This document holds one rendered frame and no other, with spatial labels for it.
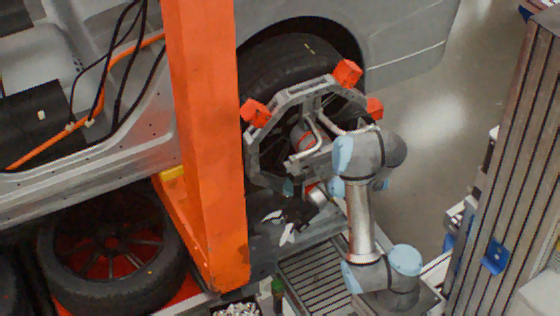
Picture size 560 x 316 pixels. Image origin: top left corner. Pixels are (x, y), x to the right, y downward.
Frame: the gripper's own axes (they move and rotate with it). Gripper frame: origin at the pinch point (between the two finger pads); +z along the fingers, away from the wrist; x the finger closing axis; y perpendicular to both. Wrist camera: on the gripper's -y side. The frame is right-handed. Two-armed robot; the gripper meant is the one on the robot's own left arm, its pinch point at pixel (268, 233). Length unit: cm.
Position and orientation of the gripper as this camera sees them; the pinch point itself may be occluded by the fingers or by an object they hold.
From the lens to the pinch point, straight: 274.9
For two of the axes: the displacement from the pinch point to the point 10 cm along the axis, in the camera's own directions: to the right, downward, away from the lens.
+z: -7.6, 6.4, -0.9
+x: -4.8, -4.7, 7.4
